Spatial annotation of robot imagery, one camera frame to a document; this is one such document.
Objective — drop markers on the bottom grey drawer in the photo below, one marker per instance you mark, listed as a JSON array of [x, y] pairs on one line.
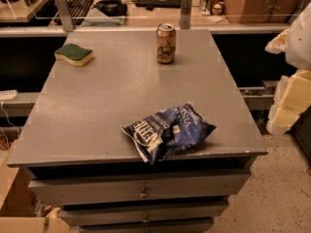
[[192, 225]]

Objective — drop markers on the orange beverage can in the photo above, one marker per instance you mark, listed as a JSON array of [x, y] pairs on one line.
[[165, 43]]

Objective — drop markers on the black keyboard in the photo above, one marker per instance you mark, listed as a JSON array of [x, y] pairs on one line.
[[78, 9]]

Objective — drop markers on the middle grey drawer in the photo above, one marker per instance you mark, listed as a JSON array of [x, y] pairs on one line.
[[145, 213]]

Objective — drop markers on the black laptop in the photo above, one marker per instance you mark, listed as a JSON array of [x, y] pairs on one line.
[[159, 3]]

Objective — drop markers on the green yellow sponge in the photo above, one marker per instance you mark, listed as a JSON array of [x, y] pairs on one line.
[[74, 55]]

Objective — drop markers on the right metal bracket post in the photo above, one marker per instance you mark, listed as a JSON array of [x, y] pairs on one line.
[[185, 14]]

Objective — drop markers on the white power strip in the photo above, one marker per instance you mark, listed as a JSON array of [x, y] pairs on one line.
[[7, 95]]

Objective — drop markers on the black headphones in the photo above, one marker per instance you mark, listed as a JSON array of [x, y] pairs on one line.
[[111, 8]]

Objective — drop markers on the blue chip bag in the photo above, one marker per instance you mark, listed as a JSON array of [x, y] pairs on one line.
[[168, 132]]

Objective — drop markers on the small round jar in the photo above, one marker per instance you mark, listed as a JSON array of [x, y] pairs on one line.
[[218, 9]]

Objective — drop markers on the grey drawer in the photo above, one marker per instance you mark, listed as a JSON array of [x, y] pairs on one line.
[[145, 213], [192, 225], [141, 187]]

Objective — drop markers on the metal bracket post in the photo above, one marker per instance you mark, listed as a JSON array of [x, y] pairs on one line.
[[185, 14], [67, 22]]

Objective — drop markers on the grey drawer cabinet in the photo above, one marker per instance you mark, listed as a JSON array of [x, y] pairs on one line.
[[74, 130]]

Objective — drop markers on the left metal bracket post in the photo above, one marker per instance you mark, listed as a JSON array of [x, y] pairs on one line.
[[67, 22]]

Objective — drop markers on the top grey drawer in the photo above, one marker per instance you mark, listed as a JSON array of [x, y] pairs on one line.
[[141, 187]]

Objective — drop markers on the yellow foam block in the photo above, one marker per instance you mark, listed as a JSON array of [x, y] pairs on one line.
[[291, 99]]

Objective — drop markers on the white plastic bag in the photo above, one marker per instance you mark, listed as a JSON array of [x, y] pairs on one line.
[[295, 42]]

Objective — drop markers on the clear acrylic barrier panel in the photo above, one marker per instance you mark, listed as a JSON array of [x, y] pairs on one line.
[[234, 11]]

